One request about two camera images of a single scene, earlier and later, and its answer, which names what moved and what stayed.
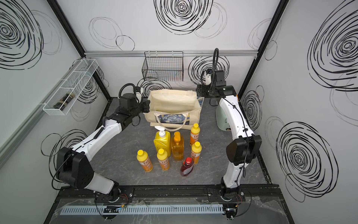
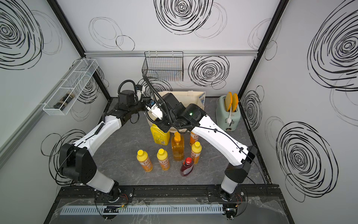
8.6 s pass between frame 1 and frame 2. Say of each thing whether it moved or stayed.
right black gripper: moved
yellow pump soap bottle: moved
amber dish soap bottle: stayed
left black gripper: stayed
